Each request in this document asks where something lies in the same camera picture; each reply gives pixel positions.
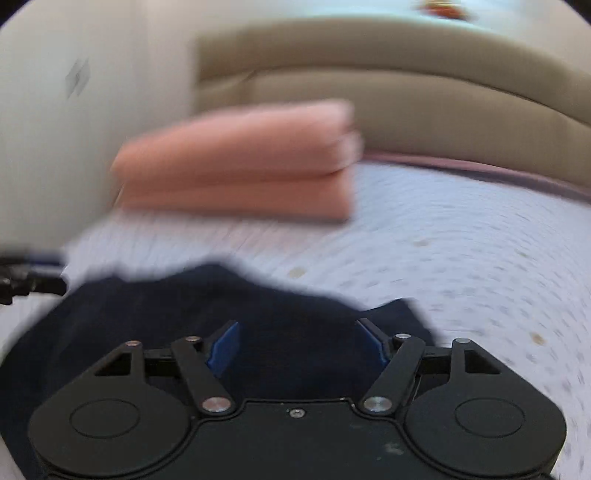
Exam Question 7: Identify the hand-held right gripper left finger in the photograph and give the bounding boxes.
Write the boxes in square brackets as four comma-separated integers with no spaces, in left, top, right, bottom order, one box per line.
[92,320,241,416]

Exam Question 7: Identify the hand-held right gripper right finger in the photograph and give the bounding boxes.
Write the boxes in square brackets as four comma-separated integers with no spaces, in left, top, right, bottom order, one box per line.
[355,318,504,416]

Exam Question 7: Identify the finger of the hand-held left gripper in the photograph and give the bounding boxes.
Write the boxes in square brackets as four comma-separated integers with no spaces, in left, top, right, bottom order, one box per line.
[28,272,66,297]
[18,250,64,269]

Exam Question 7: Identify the navy striped hooded jacket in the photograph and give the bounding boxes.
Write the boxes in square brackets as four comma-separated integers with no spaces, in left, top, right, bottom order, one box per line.
[0,262,439,480]

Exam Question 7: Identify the floral quilted bedspread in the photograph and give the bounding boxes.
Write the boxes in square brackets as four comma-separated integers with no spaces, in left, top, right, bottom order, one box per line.
[0,154,591,480]

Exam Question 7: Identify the pink folded blanket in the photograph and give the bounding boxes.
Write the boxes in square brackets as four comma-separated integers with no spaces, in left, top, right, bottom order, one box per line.
[116,168,357,223]
[110,98,365,182]

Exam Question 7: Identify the beige padded headboard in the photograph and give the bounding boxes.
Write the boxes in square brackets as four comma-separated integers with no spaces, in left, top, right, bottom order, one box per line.
[193,17,591,204]

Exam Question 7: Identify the red blurred object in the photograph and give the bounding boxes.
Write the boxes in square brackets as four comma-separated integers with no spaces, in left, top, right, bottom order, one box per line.
[414,0,474,23]

